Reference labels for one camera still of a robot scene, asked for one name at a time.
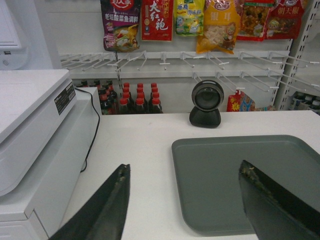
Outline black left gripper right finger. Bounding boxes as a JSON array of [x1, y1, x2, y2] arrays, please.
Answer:
[[238, 160, 320, 240]]

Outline white checkout table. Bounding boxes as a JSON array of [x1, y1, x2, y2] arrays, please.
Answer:
[[63, 111, 320, 240]]

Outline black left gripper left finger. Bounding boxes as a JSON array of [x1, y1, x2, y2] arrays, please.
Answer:
[[50, 164, 131, 240]]

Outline silver grey rectangular tray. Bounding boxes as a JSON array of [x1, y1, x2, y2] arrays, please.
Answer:
[[171, 135, 320, 237]]

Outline red chili pepper packet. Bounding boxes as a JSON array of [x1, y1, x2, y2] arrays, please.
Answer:
[[265, 0, 308, 40]]

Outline white receipt printer machine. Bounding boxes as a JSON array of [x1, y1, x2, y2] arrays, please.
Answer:
[[0, 69, 101, 240]]

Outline orange white fungus packet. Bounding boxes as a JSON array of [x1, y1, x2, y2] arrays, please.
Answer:
[[196, 0, 244, 54]]

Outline black round barcode scanner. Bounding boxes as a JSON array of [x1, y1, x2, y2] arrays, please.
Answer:
[[189, 80, 224, 129]]

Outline white POS screen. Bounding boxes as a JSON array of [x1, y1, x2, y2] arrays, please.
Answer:
[[0, 0, 30, 71]]

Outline white wire hook rack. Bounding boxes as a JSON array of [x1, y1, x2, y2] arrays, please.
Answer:
[[59, 45, 320, 92]]

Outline red snack pouch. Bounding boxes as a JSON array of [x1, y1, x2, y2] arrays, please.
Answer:
[[226, 90, 256, 112]]

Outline black power cable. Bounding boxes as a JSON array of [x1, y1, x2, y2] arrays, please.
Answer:
[[74, 86, 101, 173]]

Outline red capped soy bottles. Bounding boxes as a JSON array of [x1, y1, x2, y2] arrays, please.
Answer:
[[75, 79, 163, 115]]

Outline yellow green seasoning packet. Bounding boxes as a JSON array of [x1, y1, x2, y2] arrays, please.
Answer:
[[174, 0, 205, 37]]

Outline purple fish seasoning packet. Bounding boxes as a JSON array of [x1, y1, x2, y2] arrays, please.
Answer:
[[100, 0, 142, 53]]

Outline red dried food packet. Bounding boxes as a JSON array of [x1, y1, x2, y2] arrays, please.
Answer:
[[237, 0, 274, 42]]

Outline red hotpot seasoning packet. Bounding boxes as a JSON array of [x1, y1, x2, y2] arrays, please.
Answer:
[[141, 0, 174, 42]]

